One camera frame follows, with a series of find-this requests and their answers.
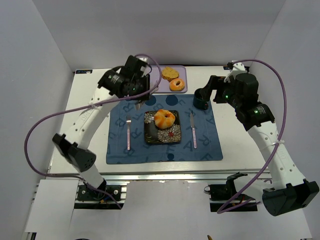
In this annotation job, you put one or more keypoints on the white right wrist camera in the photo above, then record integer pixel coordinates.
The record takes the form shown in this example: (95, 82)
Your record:
(236, 68)

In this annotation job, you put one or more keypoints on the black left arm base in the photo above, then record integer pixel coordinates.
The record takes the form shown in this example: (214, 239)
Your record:
(89, 199)

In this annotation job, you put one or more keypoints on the black logo sticker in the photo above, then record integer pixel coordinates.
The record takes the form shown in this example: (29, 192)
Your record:
(83, 71)

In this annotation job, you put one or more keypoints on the blue patterned placemat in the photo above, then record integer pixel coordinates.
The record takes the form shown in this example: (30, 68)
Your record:
(207, 139)

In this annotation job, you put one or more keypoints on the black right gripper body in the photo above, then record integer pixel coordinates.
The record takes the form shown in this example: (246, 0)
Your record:
(213, 85)

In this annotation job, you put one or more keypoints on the brown bread slice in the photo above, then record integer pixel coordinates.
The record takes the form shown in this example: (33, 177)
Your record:
(169, 74)

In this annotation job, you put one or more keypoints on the dark green mug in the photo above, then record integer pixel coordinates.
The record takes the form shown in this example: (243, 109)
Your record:
(200, 103)

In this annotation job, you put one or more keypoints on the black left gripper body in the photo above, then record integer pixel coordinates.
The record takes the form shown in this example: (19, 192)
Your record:
(141, 94)

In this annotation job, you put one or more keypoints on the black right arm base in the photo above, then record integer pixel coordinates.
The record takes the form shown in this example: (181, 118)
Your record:
(223, 192)

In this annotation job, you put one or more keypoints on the fork with pink handle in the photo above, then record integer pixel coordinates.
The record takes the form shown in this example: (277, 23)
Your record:
(128, 123)

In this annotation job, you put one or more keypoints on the lilac plastic tray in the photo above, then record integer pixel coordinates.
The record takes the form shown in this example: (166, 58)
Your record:
(163, 87)

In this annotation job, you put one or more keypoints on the black floral square plate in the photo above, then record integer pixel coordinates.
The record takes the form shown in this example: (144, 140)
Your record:
(155, 135)

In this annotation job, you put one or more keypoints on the sugared orange donut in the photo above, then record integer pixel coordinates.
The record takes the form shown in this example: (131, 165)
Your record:
(177, 85)

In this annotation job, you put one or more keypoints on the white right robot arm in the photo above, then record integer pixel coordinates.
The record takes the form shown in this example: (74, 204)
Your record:
(289, 189)

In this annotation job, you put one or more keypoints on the aluminium front frame rail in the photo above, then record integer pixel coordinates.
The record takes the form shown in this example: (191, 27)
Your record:
(207, 176)

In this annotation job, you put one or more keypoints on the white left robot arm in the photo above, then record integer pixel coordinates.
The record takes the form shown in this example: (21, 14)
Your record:
(73, 144)

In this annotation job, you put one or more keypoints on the knife with pink handle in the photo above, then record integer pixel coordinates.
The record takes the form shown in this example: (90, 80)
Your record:
(192, 125)

